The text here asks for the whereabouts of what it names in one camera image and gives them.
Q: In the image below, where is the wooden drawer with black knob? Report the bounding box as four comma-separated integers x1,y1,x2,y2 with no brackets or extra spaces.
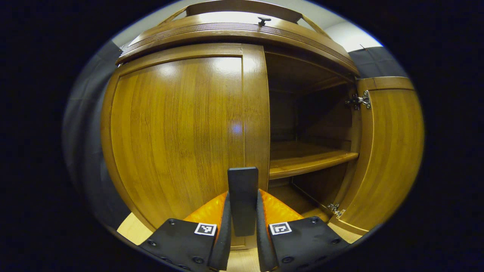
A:
115,14,360,76

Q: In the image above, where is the wooden cabinet door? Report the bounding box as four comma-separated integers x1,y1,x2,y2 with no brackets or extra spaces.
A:
100,43,271,250
327,77,425,232

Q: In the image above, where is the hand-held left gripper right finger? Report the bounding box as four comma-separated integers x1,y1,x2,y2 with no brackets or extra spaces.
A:
256,189,350,272

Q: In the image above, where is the wooden double-door shoe cabinet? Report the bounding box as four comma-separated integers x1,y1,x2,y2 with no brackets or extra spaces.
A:
115,0,360,227

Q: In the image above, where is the wooden inner cabinet shelf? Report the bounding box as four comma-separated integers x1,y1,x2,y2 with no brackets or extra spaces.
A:
269,141,359,180

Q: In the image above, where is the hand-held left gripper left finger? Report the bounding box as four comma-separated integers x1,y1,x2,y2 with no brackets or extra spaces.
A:
138,191,232,272

